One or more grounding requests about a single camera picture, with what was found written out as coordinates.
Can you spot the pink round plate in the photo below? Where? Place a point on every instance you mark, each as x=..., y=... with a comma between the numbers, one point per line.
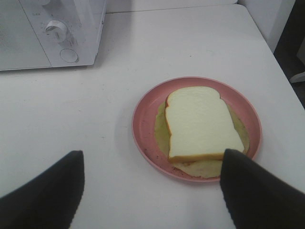
x=143, y=122

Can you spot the white microwave door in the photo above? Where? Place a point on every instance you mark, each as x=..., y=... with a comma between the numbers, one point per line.
x=19, y=45

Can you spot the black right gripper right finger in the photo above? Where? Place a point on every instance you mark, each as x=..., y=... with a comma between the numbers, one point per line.
x=256, y=199

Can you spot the white bread sandwich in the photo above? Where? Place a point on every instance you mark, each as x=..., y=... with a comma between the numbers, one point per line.
x=194, y=126

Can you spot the round white door button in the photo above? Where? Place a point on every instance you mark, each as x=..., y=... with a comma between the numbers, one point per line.
x=69, y=55

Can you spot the white timer knob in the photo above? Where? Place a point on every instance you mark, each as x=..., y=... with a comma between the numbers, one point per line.
x=56, y=31

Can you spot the white microwave oven body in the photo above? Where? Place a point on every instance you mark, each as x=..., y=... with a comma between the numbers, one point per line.
x=84, y=20

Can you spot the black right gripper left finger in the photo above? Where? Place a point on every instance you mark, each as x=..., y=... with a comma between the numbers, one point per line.
x=50, y=200

